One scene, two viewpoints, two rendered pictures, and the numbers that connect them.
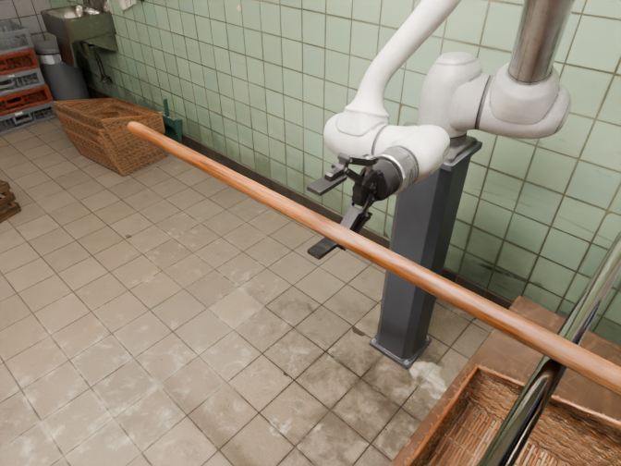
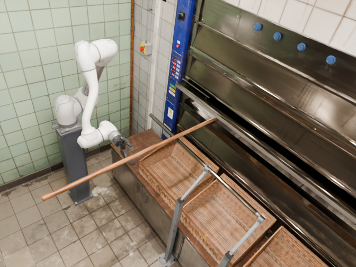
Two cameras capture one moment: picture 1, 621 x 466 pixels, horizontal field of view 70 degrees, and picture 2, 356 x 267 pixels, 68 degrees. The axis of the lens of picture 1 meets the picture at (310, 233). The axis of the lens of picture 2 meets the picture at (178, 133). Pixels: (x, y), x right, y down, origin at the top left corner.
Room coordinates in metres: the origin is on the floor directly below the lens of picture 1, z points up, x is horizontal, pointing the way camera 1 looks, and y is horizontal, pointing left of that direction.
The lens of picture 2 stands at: (0.29, 1.24, 2.54)
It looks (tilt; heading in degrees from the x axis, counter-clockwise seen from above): 40 degrees down; 272
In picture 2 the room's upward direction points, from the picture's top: 10 degrees clockwise
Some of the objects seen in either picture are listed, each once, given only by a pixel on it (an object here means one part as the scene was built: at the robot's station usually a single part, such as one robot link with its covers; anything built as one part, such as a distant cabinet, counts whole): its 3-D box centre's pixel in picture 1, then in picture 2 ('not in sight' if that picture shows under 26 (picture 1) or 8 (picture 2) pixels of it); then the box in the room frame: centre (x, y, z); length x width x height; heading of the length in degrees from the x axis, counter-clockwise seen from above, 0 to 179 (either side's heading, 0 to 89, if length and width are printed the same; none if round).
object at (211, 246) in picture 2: not in sight; (225, 219); (-0.15, 0.01, 0.72); 0.56 x 0.49 x 0.28; 138
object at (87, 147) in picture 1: (115, 141); not in sight; (3.05, 1.46, 0.14); 0.56 x 0.49 x 0.28; 53
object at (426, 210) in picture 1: (415, 261); (74, 164); (1.29, -0.41, 0.50); 0.21 x 0.21 x 1.00; 48
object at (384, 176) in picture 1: (371, 186); (121, 143); (0.73, -0.12, 1.19); 0.09 x 0.07 x 0.08; 138
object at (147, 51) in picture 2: not in sight; (145, 47); (0.82, -1.19, 1.46); 0.10 x 0.07 x 0.10; 137
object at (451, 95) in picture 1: (452, 92); (65, 108); (1.29, -0.42, 1.17); 0.18 x 0.16 x 0.22; 63
